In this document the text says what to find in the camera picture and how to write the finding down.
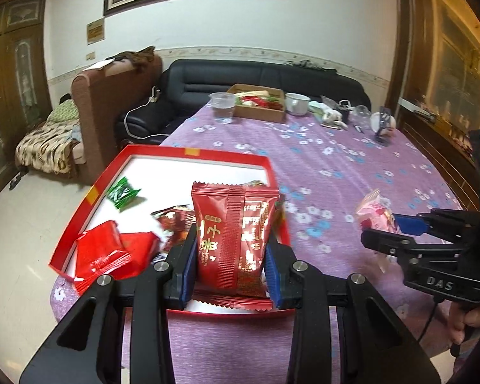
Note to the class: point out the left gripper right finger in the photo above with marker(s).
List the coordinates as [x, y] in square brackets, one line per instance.
[375, 344]

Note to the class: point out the red snack packet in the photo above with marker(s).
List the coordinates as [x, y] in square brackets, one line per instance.
[175, 223]

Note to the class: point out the long red snack pack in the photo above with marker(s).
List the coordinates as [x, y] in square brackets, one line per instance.
[103, 250]

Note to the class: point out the pink Lotso snack packet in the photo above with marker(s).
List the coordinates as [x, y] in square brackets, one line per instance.
[374, 213]

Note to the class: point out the red gold-lettered snack bag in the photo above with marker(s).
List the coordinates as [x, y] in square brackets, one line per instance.
[233, 223]

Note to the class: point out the green plum snack packet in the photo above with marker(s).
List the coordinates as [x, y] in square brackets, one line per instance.
[121, 193]

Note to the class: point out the person right hand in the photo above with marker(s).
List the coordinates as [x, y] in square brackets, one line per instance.
[458, 319]

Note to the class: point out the red gift box tray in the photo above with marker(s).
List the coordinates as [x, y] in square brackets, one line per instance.
[146, 190]

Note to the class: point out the purple floral tablecloth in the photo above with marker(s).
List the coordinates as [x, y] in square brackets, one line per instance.
[324, 175]

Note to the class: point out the white plastic jar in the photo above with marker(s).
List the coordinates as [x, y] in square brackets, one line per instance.
[374, 121]

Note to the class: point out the black phone stand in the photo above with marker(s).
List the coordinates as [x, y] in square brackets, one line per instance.
[384, 126]

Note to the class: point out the clear plastic cup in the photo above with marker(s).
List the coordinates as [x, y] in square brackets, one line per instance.
[359, 117]

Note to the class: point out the patterned blanket bed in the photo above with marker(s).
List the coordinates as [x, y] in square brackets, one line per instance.
[49, 147]

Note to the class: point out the small black pouch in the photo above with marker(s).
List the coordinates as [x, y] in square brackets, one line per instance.
[344, 107]

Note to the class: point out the white plush toy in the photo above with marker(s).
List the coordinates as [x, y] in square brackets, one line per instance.
[330, 118]

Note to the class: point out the clear water cup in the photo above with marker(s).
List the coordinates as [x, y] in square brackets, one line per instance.
[223, 106]

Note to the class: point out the brown armchair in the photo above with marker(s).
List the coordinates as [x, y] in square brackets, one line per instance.
[101, 95]

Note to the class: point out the black leather sofa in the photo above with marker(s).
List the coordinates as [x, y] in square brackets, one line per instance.
[185, 87]

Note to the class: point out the cardboard snack box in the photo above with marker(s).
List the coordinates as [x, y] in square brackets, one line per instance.
[259, 103]

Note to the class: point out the white ceramic mug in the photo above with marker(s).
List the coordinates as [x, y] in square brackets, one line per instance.
[297, 104]

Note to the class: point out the wooden cabinet doors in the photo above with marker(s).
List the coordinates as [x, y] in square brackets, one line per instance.
[24, 97]

